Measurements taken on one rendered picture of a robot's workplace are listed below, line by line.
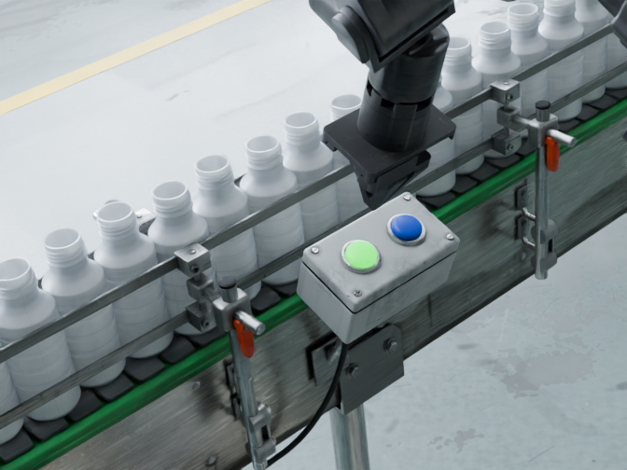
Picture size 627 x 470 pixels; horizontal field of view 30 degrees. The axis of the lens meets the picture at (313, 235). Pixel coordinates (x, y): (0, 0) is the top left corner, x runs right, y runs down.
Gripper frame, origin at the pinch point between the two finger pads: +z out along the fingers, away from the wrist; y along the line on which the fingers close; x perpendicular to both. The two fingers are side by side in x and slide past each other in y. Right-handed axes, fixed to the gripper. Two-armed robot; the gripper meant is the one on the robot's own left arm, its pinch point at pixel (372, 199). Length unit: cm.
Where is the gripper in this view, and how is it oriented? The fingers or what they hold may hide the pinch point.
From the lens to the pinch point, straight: 106.0
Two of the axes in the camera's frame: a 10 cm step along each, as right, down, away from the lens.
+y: -7.6, 4.3, -4.8
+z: -1.2, 6.4, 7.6
